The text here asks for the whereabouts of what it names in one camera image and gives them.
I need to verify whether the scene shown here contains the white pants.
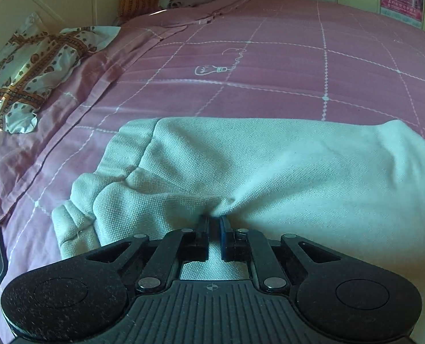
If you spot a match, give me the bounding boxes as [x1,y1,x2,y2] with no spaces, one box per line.
[51,116,425,341]

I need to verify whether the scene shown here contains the cream bed headboard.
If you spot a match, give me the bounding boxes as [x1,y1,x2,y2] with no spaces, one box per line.
[0,0,130,61]

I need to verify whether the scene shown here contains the white brown patterned pillow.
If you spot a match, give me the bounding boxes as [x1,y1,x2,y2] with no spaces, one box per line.
[0,12,122,135]

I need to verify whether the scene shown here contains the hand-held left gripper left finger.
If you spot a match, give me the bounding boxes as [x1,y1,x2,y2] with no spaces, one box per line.
[85,216,210,292]

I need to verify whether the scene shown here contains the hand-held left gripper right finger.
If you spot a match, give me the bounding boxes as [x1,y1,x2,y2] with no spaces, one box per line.
[220,216,342,292]

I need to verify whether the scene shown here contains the pink checked bed cover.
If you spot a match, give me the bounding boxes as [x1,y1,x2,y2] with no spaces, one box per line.
[0,0,425,344]

